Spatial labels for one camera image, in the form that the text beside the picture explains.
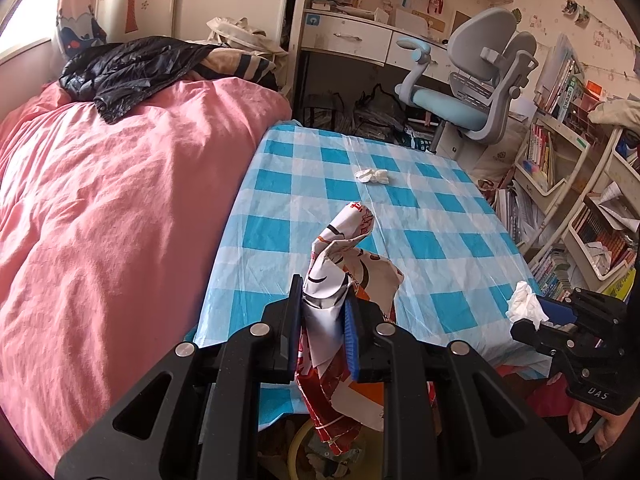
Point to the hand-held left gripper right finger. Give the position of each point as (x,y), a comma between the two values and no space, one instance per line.
(351,335)

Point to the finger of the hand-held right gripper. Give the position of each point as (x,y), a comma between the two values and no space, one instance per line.
(557,311)
(540,339)

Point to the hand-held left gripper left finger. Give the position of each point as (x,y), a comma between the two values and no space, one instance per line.
(295,332)

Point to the white tissue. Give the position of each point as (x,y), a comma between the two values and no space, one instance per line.
(372,176)
(525,305)

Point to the orange white snack bag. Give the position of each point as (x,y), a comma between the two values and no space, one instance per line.
(350,270)

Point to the yellow-rimmed trash bin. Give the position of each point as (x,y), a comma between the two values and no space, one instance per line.
(296,442)

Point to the person's right hand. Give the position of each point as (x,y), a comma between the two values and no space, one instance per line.
(607,432)

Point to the pile of books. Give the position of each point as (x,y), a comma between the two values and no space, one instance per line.
(552,272)

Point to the white book cart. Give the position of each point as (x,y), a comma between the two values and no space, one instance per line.
(600,240)
(555,185)

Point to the cream cloth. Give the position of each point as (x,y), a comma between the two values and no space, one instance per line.
(617,112)

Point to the pink blanket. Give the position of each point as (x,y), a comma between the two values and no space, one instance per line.
(115,220)

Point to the black bag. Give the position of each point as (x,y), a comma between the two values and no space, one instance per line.
(322,110)
(377,115)

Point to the row of upright books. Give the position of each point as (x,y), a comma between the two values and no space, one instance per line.
(560,80)

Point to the grey blue office chair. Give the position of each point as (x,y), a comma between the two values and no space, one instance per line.
(450,105)

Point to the striped pillow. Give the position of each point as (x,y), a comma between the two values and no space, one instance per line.
(240,65)

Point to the white desk with drawers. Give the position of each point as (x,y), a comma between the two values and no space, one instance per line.
(345,35)

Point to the beige canvas bag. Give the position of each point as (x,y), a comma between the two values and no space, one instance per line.
(240,35)

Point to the black puffer jacket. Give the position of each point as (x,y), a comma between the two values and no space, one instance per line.
(135,67)

